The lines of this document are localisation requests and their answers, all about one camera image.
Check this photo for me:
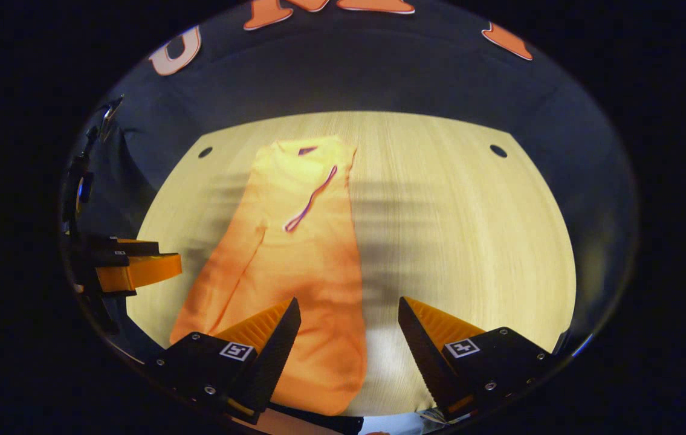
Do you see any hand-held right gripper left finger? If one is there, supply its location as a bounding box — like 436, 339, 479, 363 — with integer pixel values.
148, 296, 302, 424

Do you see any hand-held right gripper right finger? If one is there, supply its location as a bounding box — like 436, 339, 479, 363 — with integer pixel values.
398, 296, 561, 424

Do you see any orange T-shirt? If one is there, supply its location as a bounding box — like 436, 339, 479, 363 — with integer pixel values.
169, 136, 369, 417

